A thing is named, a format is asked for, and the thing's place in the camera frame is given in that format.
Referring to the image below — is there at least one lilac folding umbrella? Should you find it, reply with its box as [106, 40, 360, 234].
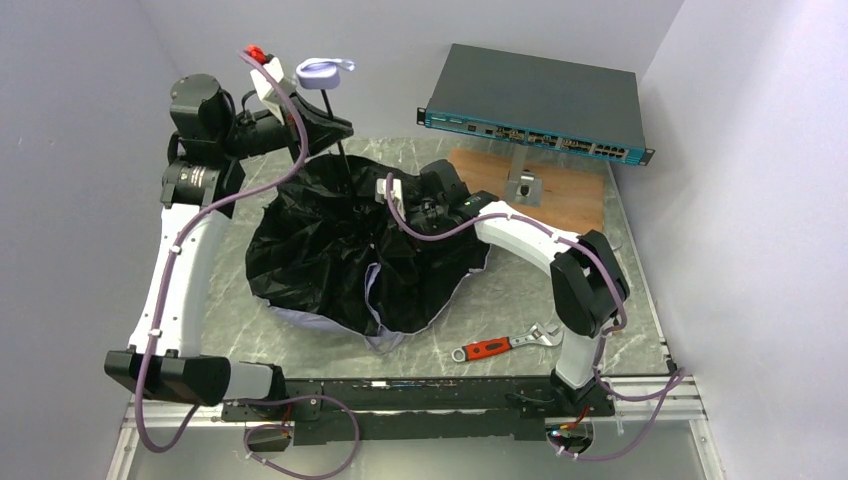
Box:
[245, 59, 490, 350]

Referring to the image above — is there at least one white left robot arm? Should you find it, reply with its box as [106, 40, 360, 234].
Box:
[104, 74, 298, 406]

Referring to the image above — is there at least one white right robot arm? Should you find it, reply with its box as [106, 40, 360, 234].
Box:
[381, 161, 630, 397]

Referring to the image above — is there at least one wooden base board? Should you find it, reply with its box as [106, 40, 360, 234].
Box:
[448, 148, 604, 234]

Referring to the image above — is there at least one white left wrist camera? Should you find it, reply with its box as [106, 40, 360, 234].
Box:
[248, 56, 299, 121]

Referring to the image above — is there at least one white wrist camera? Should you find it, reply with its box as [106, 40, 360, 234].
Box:
[374, 177, 405, 216]
[248, 56, 299, 121]

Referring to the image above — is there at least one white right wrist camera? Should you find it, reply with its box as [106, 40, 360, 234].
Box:
[374, 177, 405, 216]

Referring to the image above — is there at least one grey metal stand bracket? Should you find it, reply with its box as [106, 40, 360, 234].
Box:
[503, 145, 543, 207]

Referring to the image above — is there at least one red handled adjustable wrench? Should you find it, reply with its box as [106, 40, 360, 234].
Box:
[451, 323, 564, 363]

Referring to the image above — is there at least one teal network switch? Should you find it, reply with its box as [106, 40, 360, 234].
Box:
[416, 43, 654, 166]

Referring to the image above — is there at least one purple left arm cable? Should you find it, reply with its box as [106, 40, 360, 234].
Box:
[134, 49, 362, 480]

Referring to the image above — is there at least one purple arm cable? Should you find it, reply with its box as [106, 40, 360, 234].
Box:
[134, 49, 362, 480]
[384, 173, 687, 463]

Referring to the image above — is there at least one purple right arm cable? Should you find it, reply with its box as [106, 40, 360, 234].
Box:
[384, 173, 687, 463]

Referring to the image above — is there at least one aluminium frame rail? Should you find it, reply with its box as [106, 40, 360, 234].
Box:
[145, 374, 722, 477]

